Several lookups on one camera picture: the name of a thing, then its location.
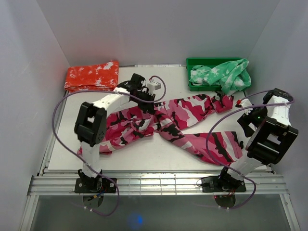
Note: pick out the folded orange white trousers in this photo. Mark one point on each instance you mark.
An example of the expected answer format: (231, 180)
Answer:
(92, 77)

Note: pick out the aluminium frame rail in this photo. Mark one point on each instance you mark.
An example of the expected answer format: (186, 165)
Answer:
(153, 183)

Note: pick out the green plastic bin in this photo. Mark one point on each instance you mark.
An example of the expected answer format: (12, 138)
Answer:
(191, 61)

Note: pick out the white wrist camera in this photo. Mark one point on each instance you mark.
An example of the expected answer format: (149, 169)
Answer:
(153, 86)
(244, 103)

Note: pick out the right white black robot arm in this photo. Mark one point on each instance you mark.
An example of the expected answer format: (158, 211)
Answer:
(270, 136)

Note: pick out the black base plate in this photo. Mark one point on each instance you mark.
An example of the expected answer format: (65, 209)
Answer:
(216, 184)
(106, 186)

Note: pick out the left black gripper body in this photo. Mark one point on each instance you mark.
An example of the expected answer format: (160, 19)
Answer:
(145, 96)

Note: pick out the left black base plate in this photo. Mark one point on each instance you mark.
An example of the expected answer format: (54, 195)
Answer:
(106, 186)

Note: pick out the pink camouflage trousers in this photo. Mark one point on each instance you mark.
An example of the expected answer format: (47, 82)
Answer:
(169, 119)

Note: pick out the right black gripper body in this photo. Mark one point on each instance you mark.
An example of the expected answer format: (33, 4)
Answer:
(256, 116)

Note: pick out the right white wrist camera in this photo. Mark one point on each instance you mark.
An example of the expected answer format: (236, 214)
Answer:
(244, 103)

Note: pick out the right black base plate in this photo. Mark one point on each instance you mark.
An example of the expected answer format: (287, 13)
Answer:
(216, 184)

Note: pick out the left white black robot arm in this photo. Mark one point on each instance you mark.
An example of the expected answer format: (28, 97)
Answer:
(91, 123)

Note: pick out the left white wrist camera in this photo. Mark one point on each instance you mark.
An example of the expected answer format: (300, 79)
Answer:
(153, 86)

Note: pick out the green tie-dye trousers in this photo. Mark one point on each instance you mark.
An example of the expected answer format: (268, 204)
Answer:
(230, 75)

